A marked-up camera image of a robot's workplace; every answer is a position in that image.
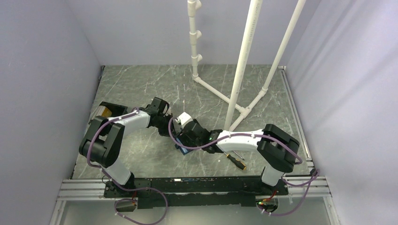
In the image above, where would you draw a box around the dark blue card holder wallet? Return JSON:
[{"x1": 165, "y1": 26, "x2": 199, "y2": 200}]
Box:
[{"x1": 175, "y1": 144, "x2": 191, "y2": 155}]

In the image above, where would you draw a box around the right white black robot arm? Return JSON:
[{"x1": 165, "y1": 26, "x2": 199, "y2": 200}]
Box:
[{"x1": 173, "y1": 120, "x2": 303, "y2": 195}]

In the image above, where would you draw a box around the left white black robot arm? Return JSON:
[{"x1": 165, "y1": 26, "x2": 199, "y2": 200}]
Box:
[{"x1": 79, "y1": 97, "x2": 172, "y2": 197}]

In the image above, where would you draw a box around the black card storage box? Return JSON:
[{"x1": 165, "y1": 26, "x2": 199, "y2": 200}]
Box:
[{"x1": 88, "y1": 101, "x2": 128, "y2": 124}]

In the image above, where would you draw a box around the lower yellow black screwdriver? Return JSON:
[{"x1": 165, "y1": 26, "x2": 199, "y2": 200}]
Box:
[{"x1": 224, "y1": 153, "x2": 246, "y2": 170}]

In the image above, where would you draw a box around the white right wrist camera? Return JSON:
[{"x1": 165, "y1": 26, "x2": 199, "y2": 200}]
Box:
[{"x1": 175, "y1": 112, "x2": 193, "y2": 128}]

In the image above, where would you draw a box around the white PVC pipe frame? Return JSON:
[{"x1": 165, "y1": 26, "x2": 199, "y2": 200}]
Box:
[{"x1": 187, "y1": 0, "x2": 306, "y2": 131}]

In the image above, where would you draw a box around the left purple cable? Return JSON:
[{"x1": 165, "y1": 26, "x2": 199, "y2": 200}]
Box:
[{"x1": 86, "y1": 107, "x2": 168, "y2": 225}]

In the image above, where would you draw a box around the aluminium extrusion rail frame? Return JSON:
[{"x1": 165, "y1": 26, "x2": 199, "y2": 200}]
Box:
[{"x1": 51, "y1": 67, "x2": 340, "y2": 225}]

